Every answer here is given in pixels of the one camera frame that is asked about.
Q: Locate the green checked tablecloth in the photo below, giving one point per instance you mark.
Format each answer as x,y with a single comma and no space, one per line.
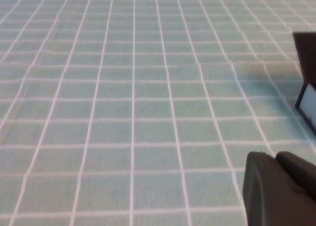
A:
123,87

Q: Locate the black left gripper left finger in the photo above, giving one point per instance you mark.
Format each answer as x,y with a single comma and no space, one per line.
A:
271,198

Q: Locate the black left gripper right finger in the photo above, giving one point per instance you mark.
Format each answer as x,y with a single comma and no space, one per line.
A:
301,174

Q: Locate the black patterned glasses case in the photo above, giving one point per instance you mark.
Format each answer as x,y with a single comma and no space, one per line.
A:
308,58

